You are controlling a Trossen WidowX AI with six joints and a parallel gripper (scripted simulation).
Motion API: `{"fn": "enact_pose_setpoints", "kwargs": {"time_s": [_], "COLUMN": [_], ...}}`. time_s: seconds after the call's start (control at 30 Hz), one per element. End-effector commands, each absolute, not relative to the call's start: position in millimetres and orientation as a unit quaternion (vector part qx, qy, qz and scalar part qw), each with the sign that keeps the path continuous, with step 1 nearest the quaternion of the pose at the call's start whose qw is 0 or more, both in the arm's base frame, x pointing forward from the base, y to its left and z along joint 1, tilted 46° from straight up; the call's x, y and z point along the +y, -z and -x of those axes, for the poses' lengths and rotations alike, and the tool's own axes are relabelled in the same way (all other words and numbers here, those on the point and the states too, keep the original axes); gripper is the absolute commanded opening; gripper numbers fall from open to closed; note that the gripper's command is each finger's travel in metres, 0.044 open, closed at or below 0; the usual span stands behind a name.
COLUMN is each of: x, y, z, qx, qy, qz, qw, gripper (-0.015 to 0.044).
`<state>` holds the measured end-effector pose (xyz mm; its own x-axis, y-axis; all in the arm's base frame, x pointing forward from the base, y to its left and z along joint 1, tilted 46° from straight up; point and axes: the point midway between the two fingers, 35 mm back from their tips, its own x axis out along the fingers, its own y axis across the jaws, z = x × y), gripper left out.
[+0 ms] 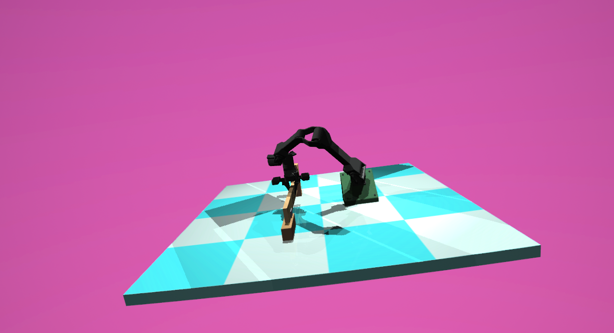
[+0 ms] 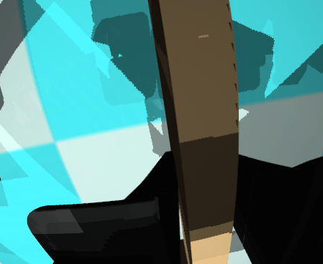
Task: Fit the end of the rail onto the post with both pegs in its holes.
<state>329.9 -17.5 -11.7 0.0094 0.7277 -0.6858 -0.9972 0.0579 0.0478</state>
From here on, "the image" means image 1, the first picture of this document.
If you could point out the long brown wooden rail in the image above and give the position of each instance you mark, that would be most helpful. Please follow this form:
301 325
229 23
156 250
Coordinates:
289 203

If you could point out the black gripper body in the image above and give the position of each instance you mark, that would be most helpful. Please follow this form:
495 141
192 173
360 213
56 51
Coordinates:
277 180

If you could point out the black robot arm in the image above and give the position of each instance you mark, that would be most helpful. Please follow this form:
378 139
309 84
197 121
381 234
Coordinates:
321 139

